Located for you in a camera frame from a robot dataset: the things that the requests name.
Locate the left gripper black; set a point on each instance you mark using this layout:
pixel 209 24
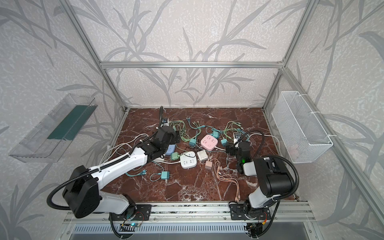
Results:
pixel 163 123

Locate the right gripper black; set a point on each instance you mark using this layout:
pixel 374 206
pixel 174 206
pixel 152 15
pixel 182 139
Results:
pixel 235 149

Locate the blue power strip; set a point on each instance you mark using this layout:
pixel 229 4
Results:
pixel 170 150

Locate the teal plug adapter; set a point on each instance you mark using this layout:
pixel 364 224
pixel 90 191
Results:
pixel 224 142
pixel 165 175
pixel 215 134

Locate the pink power strip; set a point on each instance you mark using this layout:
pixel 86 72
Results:
pixel 208 142

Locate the white power strip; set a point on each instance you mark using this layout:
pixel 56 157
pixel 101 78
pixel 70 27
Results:
pixel 188 160

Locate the pink plug adapter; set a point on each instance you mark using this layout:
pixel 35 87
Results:
pixel 208 165

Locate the white charger adapter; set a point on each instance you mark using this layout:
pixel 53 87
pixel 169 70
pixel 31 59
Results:
pixel 202 155

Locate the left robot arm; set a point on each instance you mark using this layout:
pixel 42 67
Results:
pixel 83 192

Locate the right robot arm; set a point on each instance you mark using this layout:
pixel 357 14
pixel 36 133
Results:
pixel 277 179

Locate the white wire mesh basket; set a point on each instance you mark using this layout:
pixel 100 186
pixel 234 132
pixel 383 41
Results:
pixel 303 135

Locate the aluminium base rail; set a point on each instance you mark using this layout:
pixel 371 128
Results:
pixel 218 212

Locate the clear plastic wall bin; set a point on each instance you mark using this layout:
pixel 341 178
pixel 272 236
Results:
pixel 48 141

